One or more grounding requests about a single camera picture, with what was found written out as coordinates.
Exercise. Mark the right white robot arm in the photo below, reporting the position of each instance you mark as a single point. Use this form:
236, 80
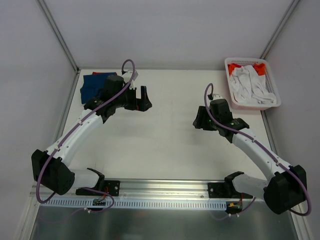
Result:
284, 185

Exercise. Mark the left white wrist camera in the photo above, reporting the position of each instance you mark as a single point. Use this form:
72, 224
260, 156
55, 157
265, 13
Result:
128, 75

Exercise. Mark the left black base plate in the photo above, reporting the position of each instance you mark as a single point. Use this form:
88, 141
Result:
111, 187

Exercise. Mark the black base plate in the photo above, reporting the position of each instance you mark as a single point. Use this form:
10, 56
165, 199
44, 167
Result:
111, 187
224, 190

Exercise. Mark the white plastic basket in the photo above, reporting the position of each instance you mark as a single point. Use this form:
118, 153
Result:
270, 83

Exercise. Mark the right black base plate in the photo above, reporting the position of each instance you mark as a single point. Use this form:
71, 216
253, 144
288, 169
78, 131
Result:
224, 190

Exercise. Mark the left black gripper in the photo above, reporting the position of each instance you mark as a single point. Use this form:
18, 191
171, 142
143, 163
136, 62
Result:
136, 99

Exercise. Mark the white slotted cable duct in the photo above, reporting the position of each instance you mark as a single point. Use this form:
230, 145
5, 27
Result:
158, 204

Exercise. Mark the orange t shirt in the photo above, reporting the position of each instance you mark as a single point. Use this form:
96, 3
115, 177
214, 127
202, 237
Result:
259, 68

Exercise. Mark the aluminium mounting rail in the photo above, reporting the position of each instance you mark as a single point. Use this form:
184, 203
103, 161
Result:
161, 189

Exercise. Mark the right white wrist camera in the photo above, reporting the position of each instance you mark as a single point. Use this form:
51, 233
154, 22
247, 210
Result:
214, 96

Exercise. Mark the blue t shirt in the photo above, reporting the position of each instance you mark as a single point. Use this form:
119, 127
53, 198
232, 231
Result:
92, 84

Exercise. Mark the white t shirt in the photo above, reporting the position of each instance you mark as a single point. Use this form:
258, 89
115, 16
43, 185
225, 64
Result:
250, 88

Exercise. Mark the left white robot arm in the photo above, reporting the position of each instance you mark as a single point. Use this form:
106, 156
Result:
51, 166

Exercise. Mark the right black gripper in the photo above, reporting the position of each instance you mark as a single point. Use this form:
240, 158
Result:
203, 122

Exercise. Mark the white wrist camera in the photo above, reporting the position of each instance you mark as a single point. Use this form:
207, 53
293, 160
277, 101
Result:
128, 75
214, 96

